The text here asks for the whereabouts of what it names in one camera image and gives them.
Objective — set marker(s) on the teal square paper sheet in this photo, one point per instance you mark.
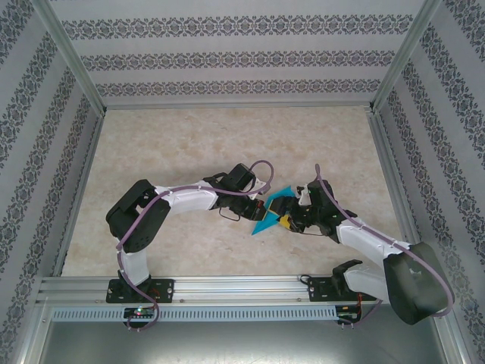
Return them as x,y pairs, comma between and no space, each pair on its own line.
261,226

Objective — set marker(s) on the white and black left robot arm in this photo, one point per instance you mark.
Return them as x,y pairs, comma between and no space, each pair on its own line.
144,227

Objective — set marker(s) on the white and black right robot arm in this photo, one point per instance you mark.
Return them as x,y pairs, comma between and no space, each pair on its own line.
409,280

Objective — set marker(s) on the grey sheet metal panel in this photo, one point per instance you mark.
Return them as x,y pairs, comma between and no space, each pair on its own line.
242,345

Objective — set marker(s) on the small circuit board blue light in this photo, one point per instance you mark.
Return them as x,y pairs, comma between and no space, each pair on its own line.
349,316

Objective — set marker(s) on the small circuit board green light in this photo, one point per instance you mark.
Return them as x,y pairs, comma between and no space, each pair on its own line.
139,313

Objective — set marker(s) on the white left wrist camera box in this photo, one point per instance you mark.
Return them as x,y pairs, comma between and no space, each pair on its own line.
259,186

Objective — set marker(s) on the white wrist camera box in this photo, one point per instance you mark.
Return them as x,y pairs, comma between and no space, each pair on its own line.
303,195
259,186

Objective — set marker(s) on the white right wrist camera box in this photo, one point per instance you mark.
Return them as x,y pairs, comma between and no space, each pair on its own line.
303,195

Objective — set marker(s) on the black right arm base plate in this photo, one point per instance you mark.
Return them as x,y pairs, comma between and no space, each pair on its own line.
318,290

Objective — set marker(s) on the aluminium mounting rail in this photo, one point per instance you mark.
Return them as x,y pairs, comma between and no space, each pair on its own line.
235,288

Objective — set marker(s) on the aluminium side rail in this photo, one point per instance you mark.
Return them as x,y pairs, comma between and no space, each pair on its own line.
392,170
80,189

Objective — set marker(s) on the aluminium rear rail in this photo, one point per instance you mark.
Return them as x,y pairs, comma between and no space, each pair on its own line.
235,105

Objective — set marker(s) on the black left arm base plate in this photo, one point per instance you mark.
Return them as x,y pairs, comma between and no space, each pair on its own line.
164,290

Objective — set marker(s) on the aluminium frame post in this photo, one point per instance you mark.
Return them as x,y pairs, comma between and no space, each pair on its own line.
405,49
68,49

